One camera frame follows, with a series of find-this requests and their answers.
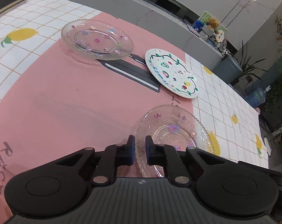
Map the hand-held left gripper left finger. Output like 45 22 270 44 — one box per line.
54 135 135 186

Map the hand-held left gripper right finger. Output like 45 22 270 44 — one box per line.
145 136 228 185

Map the clear glass plate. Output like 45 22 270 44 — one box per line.
61 19 134 60
135 105 212 178

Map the white round stool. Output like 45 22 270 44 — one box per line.
263 136 273 155

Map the white painted plate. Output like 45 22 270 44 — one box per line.
144 48 200 99

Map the blue water bottle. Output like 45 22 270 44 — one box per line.
245 87 267 108

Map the bushy green plant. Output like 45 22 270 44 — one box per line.
268 65 282 105

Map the checked lemon tablecloth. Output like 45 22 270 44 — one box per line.
0 0 270 215

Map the grey trash bin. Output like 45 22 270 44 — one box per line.
212 55 243 85

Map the tall potted plant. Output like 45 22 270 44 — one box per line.
230 41 268 87

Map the white pot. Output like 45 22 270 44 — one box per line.
200 25 216 41

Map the brown teddy bear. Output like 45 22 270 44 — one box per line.
205 18 221 31

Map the grey marble television bench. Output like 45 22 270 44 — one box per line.
27 0 225 84

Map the hanging vine plant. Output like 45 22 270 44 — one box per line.
275 15 282 54

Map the colourful painting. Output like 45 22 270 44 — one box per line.
192 11 228 35

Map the black notebook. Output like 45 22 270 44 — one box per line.
0 0 28 21

